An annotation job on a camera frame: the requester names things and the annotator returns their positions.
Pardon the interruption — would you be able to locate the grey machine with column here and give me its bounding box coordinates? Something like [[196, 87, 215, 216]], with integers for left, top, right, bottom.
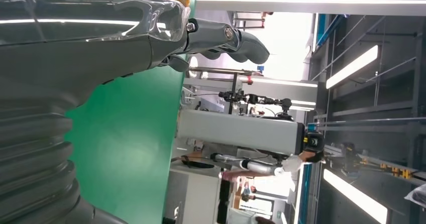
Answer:
[[176, 108, 325, 157]]

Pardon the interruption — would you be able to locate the metal rail with clamps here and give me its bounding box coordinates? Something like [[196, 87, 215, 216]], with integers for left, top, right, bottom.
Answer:
[[188, 65, 265, 85]]

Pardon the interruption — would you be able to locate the green table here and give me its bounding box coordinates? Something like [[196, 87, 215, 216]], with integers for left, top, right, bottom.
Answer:
[[65, 0, 197, 224]]

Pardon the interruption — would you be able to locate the person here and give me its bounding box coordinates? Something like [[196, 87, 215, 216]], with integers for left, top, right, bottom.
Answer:
[[221, 150, 325, 183]]

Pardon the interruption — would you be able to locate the white LED wall strip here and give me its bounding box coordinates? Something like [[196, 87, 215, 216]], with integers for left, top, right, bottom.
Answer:
[[194, 0, 426, 5]]

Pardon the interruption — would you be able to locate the long ceiling light panel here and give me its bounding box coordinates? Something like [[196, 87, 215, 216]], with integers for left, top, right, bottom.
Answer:
[[322, 168, 389, 224], [325, 44, 380, 90]]

